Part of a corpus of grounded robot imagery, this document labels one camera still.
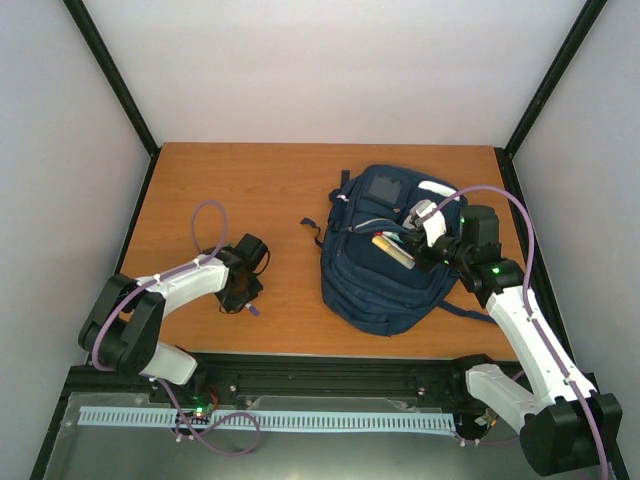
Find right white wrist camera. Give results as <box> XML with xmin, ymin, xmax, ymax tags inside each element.
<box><xmin>403</xmin><ymin>199</ymin><xmax>447</xmax><ymax>247</ymax></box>

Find navy blue student backpack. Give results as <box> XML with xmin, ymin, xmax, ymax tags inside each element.
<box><xmin>314</xmin><ymin>165</ymin><xmax>491</xmax><ymax>336</ymax></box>

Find light blue slotted cable duct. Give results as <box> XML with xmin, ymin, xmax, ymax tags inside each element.
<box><xmin>77</xmin><ymin>406</ymin><xmax>456</xmax><ymax>436</ymax></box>

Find left black frame post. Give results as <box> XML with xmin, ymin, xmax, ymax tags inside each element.
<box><xmin>62</xmin><ymin>0</ymin><xmax>161</xmax><ymax>154</ymax></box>

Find red marker pen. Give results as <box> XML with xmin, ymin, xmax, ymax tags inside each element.
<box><xmin>376</xmin><ymin>231</ymin><xmax>401</xmax><ymax>242</ymax></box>

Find right black frame post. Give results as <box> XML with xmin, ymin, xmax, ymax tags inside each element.
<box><xmin>502</xmin><ymin>0</ymin><xmax>609</xmax><ymax>156</ymax></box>

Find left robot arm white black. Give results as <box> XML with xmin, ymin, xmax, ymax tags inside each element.
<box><xmin>78</xmin><ymin>234</ymin><xmax>270</xmax><ymax>403</ymax></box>

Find yellow highlighter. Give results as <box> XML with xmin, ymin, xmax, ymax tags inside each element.
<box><xmin>371</xmin><ymin>235</ymin><xmax>415</xmax><ymax>270</ymax></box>

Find green white glue stick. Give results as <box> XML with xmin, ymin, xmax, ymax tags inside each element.
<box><xmin>390</xmin><ymin>233</ymin><xmax>411</xmax><ymax>248</ymax></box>

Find black frame post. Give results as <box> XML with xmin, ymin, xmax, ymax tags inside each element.
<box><xmin>502</xmin><ymin>0</ymin><xmax>609</xmax><ymax>156</ymax></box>
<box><xmin>62</xmin><ymin>0</ymin><xmax>161</xmax><ymax>154</ymax></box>

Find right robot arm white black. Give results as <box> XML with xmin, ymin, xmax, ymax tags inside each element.
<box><xmin>405</xmin><ymin>200</ymin><xmax>622</xmax><ymax>479</ymax></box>

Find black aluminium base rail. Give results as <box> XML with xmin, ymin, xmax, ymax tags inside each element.
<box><xmin>64</xmin><ymin>349</ymin><xmax>599</xmax><ymax>416</ymax></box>

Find purple capped white marker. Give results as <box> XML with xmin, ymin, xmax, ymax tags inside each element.
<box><xmin>246</xmin><ymin>304</ymin><xmax>260</xmax><ymax>316</ymax></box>

